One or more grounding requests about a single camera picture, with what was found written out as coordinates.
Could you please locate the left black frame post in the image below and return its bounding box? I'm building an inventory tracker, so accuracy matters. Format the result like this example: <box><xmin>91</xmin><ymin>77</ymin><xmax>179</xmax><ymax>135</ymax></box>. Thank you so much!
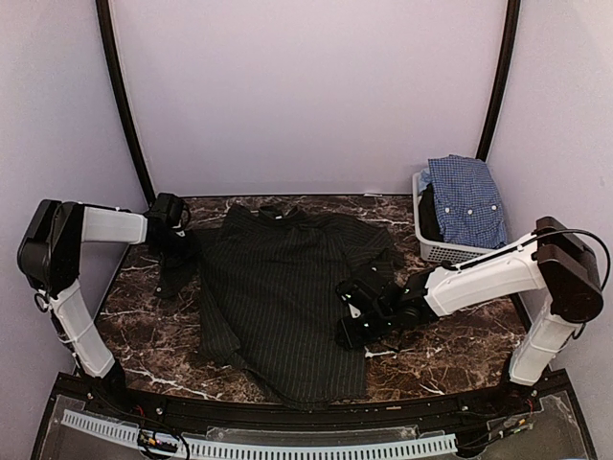
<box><xmin>95</xmin><ymin>0</ymin><xmax>155</xmax><ymax>204</ymax></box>

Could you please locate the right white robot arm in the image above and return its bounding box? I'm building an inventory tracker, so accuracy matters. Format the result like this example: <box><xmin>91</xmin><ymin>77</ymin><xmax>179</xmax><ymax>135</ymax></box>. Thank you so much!
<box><xmin>335</xmin><ymin>217</ymin><xmax>608</xmax><ymax>416</ymax></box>

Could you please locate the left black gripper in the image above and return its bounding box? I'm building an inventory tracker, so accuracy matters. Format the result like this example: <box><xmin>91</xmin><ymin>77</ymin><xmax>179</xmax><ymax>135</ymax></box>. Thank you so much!
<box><xmin>151</xmin><ymin>228</ymin><xmax>201</xmax><ymax>269</ymax></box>

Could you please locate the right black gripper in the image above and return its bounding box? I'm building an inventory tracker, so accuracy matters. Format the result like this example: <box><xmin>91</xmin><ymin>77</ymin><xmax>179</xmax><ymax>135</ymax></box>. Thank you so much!
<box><xmin>335</xmin><ymin>307</ymin><xmax>397</xmax><ymax>352</ymax></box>

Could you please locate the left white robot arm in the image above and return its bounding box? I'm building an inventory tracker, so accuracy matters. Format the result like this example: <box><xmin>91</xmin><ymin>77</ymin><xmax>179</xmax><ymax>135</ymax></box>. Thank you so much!
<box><xmin>17</xmin><ymin>194</ymin><xmax>199</xmax><ymax>418</ymax></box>

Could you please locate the white slotted cable duct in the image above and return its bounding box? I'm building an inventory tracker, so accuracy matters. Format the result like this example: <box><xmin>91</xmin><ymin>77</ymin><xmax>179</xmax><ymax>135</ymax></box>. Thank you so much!
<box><xmin>61</xmin><ymin>410</ymin><xmax>458</xmax><ymax>460</ymax></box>

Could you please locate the blue checkered long sleeve shirt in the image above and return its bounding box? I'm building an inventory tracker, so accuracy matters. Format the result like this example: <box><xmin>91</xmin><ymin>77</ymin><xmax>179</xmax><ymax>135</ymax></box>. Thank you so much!
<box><xmin>428</xmin><ymin>154</ymin><xmax>508</xmax><ymax>249</ymax></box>

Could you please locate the right black frame post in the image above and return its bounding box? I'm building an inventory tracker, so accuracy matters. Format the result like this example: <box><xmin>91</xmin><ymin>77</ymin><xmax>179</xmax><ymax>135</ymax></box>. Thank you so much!
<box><xmin>475</xmin><ymin>0</ymin><xmax>521</xmax><ymax>162</ymax></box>

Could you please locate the black frame post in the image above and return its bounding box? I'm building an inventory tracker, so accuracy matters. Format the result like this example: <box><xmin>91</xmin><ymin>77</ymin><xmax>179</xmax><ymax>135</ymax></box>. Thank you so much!
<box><xmin>475</xmin><ymin>0</ymin><xmax>521</xmax><ymax>162</ymax></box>
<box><xmin>95</xmin><ymin>0</ymin><xmax>155</xmax><ymax>204</ymax></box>

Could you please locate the light blue shirt in basket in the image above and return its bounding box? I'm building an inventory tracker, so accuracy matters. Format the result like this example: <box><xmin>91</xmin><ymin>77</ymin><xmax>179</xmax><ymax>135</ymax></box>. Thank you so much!
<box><xmin>418</xmin><ymin>167</ymin><xmax>432</xmax><ymax>196</ymax></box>

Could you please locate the white perforated plastic basket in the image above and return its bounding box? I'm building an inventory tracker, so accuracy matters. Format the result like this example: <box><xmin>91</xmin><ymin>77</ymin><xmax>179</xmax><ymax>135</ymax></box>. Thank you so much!
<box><xmin>412</xmin><ymin>172</ymin><xmax>492</xmax><ymax>265</ymax></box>

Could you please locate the black pinstriped long sleeve shirt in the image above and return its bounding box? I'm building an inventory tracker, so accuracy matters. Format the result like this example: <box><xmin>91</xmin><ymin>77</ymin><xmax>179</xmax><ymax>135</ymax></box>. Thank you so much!
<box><xmin>160</xmin><ymin>205</ymin><xmax>402</xmax><ymax>410</ymax></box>

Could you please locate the black front table rail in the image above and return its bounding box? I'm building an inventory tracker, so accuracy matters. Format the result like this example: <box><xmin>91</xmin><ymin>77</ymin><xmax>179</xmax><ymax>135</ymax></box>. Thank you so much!
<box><xmin>72</xmin><ymin>382</ymin><xmax>532</xmax><ymax>433</ymax></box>

